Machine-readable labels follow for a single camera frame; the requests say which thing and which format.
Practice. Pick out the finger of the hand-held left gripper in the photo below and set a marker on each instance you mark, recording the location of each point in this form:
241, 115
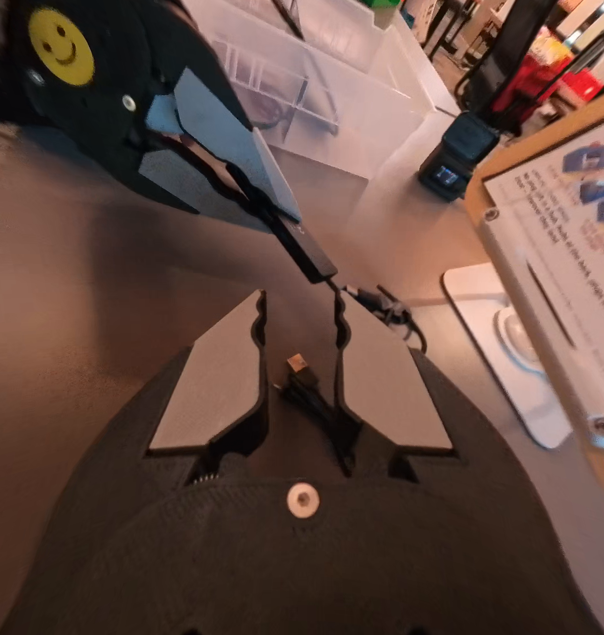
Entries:
193, 186
222, 134

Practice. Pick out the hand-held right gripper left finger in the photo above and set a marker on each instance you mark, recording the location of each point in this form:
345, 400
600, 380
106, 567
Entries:
212, 387

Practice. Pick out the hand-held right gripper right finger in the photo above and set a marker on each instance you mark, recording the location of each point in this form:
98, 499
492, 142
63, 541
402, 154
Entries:
391, 392

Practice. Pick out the clear plastic box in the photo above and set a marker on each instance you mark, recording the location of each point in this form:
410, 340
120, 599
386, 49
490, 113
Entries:
356, 99

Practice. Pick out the white holder bar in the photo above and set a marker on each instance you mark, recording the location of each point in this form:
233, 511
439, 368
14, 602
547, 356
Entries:
530, 278

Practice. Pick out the small black display device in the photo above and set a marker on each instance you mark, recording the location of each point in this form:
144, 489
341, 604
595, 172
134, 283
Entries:
456, 158

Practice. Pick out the printed instruction sheet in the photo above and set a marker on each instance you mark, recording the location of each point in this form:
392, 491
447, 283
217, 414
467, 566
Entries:
570, 238

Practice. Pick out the instruction sheet on wooden stand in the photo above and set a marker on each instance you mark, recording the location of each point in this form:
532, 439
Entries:
530, 144

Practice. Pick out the black stand pole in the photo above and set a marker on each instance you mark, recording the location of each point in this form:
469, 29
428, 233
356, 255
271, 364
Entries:
520, 54

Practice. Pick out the red plastic crate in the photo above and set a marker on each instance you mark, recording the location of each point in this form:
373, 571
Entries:
575, 84

